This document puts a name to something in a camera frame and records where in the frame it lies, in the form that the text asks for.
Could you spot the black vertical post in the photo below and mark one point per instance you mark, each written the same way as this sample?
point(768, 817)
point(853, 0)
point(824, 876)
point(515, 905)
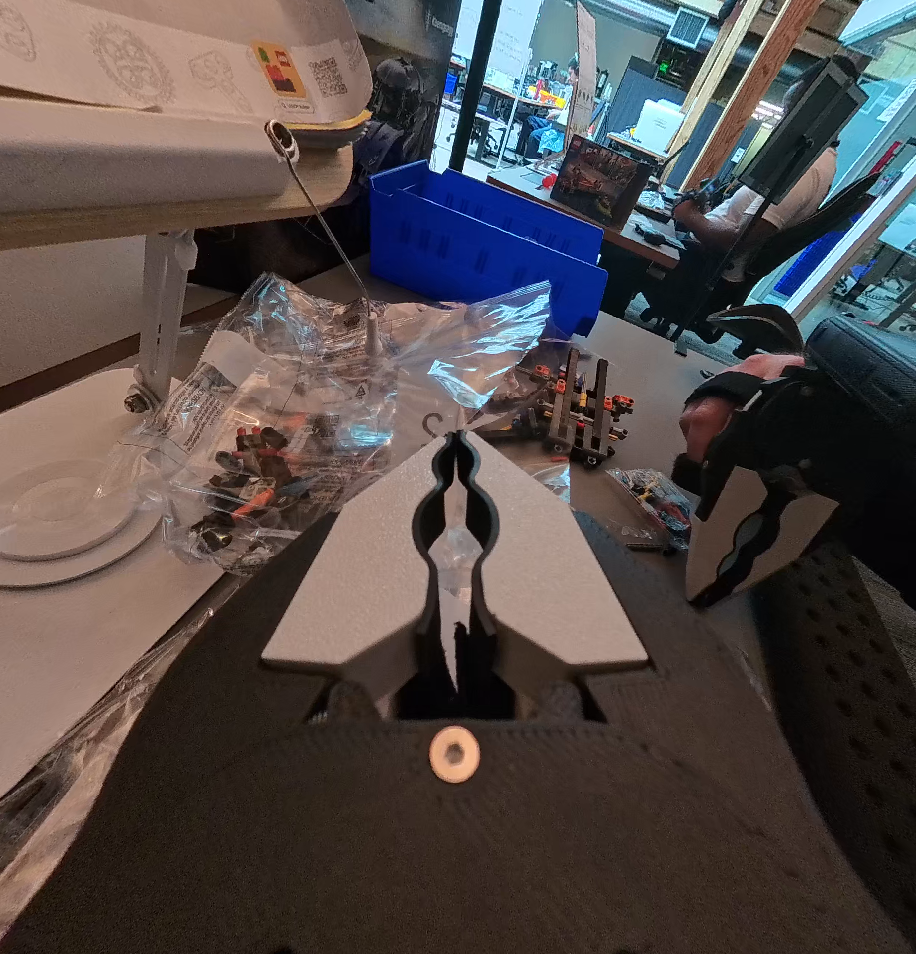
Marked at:
point(474, 74)

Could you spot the black perforated board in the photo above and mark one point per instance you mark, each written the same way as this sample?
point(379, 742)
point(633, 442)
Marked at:
point(860, 708)

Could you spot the white container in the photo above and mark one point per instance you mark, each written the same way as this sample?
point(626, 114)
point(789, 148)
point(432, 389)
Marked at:
point(660, 123)

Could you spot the blue plastic bin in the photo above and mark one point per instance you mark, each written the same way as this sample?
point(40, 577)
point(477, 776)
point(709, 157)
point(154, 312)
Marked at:
point(473, 238)

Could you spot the black handheld device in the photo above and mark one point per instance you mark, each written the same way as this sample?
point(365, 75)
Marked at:
point(655, 237)

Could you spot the wooden post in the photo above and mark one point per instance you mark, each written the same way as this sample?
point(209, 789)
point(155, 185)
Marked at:
point(756, 82)

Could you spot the tall cardboard box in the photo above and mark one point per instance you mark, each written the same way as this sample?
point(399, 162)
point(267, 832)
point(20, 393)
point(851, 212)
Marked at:
point(583, 67)

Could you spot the black office chair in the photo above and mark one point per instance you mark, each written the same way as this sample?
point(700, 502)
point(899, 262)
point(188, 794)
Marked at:
point(801, 231)

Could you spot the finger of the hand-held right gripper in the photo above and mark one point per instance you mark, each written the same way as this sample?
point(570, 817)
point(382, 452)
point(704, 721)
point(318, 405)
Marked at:
point(715, 514)
point(797, 529)

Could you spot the clear bag long dark parts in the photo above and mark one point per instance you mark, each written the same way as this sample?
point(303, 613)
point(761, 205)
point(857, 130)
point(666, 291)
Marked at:
point(25, 805)

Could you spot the person's right hand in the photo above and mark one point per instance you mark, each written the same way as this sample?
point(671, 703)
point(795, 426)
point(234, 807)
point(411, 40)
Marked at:
point(707, 428)

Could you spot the wooden background desk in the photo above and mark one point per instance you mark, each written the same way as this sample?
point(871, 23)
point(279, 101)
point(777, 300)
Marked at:
point(637, 238)

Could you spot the instruction booklet stack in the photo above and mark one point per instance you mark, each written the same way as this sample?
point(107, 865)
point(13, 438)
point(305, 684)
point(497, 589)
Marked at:
point(130, 52)

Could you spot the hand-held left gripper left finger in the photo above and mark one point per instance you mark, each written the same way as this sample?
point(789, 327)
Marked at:
point(353, 589)

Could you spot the black tilted panel on pole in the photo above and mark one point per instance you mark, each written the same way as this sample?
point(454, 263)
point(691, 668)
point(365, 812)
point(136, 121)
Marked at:
point(801, 127)

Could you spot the white tapered rod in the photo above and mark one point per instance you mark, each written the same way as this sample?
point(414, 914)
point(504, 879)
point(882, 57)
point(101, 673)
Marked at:
point(163, 320)

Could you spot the small zip bag colourful parts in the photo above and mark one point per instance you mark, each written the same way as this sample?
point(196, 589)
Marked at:
point(655, 499)

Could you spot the clear bag red black parts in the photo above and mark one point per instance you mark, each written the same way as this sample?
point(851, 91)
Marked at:
point(264, 477)

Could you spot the clear bag tall white label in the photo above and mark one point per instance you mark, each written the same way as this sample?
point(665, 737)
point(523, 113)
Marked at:
point(443, 350)

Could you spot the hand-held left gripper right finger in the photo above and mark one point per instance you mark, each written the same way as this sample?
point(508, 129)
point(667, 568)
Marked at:
point(555, 589)

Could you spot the grey lego chassis assembly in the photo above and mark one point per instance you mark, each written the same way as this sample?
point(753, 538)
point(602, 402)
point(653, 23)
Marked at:
point(577, 417)

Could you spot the colourful lego set box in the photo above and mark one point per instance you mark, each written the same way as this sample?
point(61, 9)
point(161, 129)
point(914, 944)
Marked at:
point(599, 175)

